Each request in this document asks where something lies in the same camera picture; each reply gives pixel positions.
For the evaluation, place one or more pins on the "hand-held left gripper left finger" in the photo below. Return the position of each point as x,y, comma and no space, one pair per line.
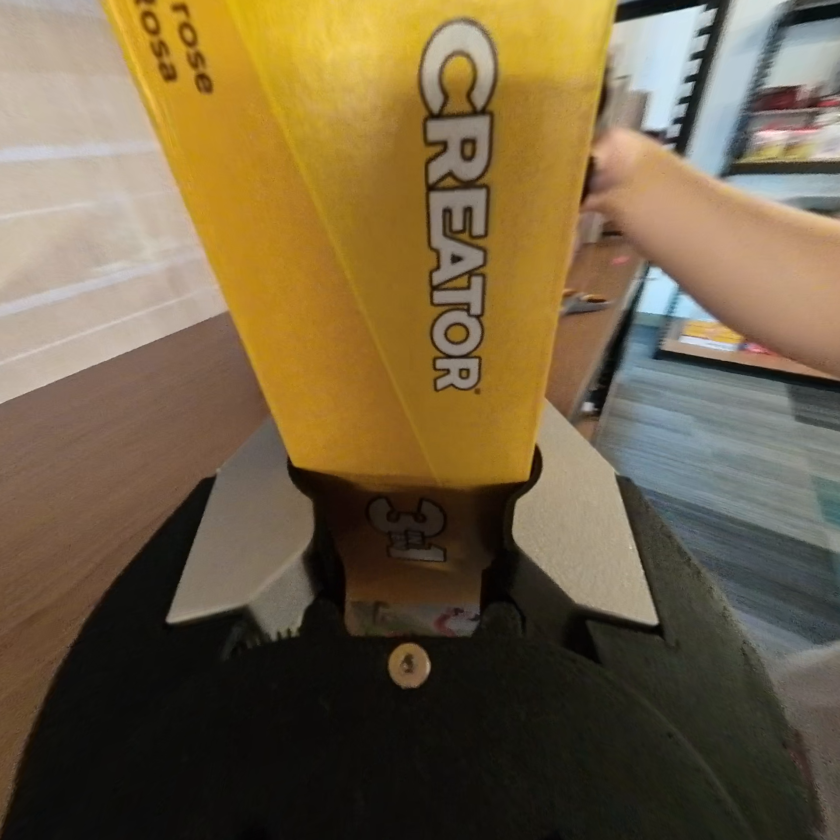
243,538

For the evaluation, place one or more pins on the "person's white shirt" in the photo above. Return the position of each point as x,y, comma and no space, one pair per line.
814,689

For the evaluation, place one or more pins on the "wooden desk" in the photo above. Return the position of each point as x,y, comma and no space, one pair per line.
98,459

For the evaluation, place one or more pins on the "grey and yellow scissors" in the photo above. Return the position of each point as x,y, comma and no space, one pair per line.
584,303

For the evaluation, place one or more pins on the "grey metal shelf rack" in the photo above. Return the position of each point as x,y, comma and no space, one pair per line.
761,85

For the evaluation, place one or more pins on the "stack of small yellow packets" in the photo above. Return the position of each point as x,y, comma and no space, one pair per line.
712,334

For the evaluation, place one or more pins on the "yellow toy box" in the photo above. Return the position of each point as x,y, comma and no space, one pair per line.
328,229

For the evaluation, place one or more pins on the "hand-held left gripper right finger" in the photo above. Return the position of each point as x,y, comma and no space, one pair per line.
590,544

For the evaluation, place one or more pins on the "person's right forearm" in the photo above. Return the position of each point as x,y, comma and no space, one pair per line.
754,262

